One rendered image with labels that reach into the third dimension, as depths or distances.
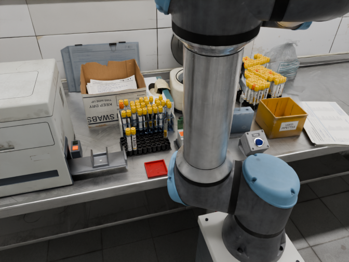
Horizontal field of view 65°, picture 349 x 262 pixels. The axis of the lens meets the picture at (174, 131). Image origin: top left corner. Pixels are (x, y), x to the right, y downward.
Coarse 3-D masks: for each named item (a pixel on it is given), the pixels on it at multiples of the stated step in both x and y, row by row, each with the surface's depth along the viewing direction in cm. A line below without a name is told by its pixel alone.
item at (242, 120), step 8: (240, 112) 100; (248, 112) 100; (232, 120) 100; (240, 120) 101; (248, 120) 102; (232, 128) 103; (240, 128) 104; (248, 128) 104; (232, 136) 103; (240, 136) 104
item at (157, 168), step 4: (160, 160) 92; (144, 164) 90; (148, 164) 91; (152, 164) 91; (156, 164) 91; (160, 164) 91; (164, 164) 91; (148, 168) 89; (152, 168) 90; (156, 168) 90; (160, 168) 90; (164, 168) 90; (148, 172) 88; (152, 172) 88; (156, 172) 88; (160, 172) 88; (164, 172) 88; (148, 176) 86; (152, 176) 86; (156, 176) 87
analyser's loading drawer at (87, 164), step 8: (104, 152) 88; (112, 152) 90; (120, 152) 90; (72, 160) 86; (80, 160) 86; (88, 160) 87; (96, 160) 87; (104, 160) 87; (112, 160) 87; (120, 160) 87; (72, 168) 84; (80, 168) 84; (88, 168) 84; (96, 168) 84; (104, 168) 84
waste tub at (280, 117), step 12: (264, 108) 105; (276, 108) 112; (288, 108) 111; (300, 108) 103; (264, 120) 105; (276, 120) 98; (288, 120) 99; (300, 120) 101; (264, 132) 106; (276, 132) 102; (288, 132) 103; (300, 132) 105
